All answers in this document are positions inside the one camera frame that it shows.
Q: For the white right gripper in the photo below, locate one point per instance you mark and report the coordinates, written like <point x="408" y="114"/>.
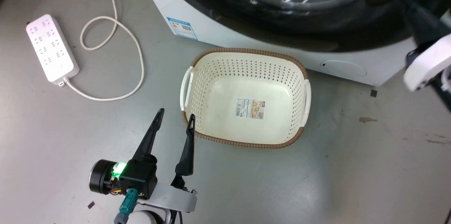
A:
<point x="428" y="63"/>

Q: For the white front-load washing machine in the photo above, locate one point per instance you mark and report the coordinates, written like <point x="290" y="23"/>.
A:
<point x="225" y="35"/>

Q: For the small black tape piece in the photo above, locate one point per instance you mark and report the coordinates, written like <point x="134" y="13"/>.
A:
<point x="91" y="205"/>
<point x="374" y="93"/>

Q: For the black and grey left gripper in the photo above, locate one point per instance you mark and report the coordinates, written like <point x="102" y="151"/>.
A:
<point x="139" y="180"/>

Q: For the paper product label sticker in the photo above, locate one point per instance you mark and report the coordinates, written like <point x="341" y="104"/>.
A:
<point x="250" y="108"/>

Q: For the cream plastic laundry basket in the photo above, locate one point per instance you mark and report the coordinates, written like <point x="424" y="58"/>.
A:
<point x="246" y="97"/>

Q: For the blue white energy label sticker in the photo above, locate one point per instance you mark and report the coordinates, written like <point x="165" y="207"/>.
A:
<point x="182" y="27"/>

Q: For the white power strip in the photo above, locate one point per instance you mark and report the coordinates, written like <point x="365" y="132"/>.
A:
<point x="51" y="48"/>

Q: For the round white drain filter cover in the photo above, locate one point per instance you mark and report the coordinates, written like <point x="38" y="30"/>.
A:
<point x="343" y="68"/>

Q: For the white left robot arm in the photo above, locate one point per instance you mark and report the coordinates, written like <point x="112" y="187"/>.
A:
<point x="146" y="217"/>

